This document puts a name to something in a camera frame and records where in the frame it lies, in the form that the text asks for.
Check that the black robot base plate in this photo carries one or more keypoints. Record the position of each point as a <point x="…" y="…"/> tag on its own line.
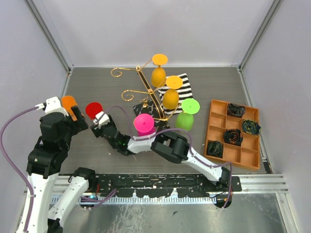
<point x="155" y="185"/>

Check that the orange wooden compartment tray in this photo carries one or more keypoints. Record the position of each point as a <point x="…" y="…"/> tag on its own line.
<point x="245" y="156"/>

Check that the black white striped cloth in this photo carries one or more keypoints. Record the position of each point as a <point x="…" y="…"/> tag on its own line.
<point x="184" y="92"/>

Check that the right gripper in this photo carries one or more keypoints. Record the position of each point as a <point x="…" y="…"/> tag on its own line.
<point x="96" y="131"/>

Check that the red plastic wine glass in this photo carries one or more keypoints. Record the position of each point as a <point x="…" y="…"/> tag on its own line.
<point x="92" y="109"/>

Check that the rolled dark sock bottom left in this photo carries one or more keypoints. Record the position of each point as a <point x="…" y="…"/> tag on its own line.
<point x="215" y="149"/>

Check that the pink plastic wine glass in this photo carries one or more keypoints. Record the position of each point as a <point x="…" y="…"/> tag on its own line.
<point x="144" y="124"/>

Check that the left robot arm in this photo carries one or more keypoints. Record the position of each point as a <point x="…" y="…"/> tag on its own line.
<point x="44" y="165"/>

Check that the rolled dark sock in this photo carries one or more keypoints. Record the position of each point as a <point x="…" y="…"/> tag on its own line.
<point x="235" y="110"/>
<point x="215" y="149"/>
<point x="251" y="127"/>
<point x="233" y="137"/>

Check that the green plastic wine glass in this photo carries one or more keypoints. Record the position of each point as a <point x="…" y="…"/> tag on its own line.
<point x="185" y="119"/>

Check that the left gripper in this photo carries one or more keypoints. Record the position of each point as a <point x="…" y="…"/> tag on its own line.
<point x="81" y="124"/>

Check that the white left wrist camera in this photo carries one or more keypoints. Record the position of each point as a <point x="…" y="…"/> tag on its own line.
<point x="52" y="105"/>

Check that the yellow wine glass cluster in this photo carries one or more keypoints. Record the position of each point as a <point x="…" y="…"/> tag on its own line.
<point x="158" y="75"/>

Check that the rolled dark sock middle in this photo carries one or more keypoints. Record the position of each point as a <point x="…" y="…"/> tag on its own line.
<point x="233" y="137"/>

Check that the rolled dark sock top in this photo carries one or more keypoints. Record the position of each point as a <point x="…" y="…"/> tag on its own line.
<point x="235" y="110"/>

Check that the rolled dark sock right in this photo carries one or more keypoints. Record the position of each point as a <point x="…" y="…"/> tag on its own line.
<point x="251" y="127"/>

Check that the orange plastic wine glass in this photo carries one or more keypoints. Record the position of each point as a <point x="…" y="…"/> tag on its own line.
<point x="70" y="105"/>

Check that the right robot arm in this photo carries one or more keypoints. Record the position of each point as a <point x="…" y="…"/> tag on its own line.
<point x="167" y="143"/>

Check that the aluminium frame rail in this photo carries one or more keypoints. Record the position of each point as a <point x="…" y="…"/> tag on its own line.
<point x="240" y="184"/>

